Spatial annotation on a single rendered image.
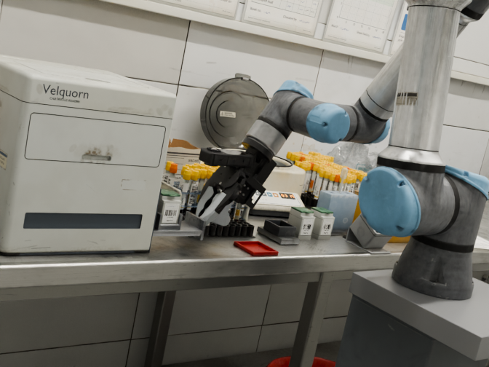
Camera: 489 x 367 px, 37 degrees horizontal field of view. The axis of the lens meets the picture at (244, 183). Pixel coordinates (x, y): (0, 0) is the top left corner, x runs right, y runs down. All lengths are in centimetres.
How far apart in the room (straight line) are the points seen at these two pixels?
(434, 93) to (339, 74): 122
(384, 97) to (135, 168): 51
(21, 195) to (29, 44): 71
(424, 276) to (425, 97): 33
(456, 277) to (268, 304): 126
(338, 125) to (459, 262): 34
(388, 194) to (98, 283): 52
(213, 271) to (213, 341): 106
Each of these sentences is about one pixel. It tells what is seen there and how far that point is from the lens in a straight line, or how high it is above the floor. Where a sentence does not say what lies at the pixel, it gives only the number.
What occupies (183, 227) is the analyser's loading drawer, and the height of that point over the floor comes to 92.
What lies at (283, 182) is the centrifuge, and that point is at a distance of 188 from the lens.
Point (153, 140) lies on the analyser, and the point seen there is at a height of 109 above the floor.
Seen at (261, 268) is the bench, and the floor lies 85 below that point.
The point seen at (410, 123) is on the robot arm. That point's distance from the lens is 124.
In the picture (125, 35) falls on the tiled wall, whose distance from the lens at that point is 196.
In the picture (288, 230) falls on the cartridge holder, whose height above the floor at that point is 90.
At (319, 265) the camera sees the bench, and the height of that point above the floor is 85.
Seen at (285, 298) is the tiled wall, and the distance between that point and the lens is 258.
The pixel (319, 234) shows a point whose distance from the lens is 171.
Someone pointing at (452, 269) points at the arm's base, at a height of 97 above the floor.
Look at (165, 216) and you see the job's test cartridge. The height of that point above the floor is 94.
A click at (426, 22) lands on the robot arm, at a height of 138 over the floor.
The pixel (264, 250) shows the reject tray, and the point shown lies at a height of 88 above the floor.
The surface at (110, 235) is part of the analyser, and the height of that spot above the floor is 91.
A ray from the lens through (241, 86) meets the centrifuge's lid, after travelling 212.
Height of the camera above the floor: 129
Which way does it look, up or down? 11 degrees down
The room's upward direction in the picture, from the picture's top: 12 degrees clockwise
